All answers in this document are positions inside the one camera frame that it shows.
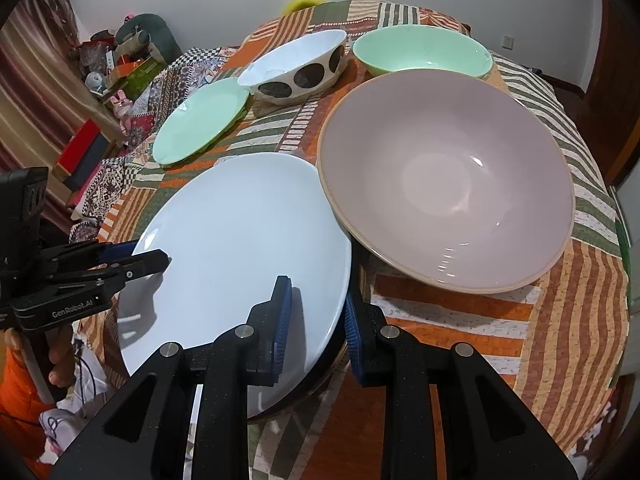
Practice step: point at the white bowl with dark dots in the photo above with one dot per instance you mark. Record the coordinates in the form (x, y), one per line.
(295, 55)

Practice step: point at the person's left forearm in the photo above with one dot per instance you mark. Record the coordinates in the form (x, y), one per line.
(20, 395)

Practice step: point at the striped curtain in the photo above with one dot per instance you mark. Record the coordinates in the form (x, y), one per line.
(30, 85)

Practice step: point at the person's left hand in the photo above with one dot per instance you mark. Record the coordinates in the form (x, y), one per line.
(62, 360)

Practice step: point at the wall socket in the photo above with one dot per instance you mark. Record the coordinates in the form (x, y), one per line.
(508, 42)

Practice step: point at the striped patchwork blanket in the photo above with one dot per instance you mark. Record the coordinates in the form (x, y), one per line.
(575, 310)

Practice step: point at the pink rabbit toy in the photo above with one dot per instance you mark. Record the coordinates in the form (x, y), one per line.
(121, 105)

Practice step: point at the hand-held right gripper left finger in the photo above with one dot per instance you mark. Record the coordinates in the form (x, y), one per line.
(282, 320)

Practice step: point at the white cloth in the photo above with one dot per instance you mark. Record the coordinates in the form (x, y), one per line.
(57, 435)

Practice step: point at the yellow round object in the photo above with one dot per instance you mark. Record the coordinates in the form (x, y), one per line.
(302, 4)

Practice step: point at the dark blue box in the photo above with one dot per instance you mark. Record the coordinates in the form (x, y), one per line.
(92, 165)

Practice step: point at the white plate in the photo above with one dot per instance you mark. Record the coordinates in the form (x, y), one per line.
(240, 240)

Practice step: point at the green bowl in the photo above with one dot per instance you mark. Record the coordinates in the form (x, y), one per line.
(420, 50)

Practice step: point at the green plate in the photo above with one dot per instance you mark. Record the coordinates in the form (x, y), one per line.
(200, 120)

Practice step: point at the wooden door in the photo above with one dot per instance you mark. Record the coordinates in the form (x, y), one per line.
(610, 85)

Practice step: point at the patterned patchwork quilt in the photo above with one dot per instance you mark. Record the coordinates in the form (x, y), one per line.
(145, 105)

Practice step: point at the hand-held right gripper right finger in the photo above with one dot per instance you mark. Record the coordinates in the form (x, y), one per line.
(352, 335)

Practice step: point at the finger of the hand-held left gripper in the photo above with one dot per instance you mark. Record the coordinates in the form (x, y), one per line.
(145, 264)
(117, 251)

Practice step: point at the grey-green plush toy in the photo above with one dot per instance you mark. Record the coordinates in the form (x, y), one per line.
(150, 30)

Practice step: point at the large pink bowl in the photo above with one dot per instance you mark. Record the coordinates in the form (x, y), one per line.
(450, 170)

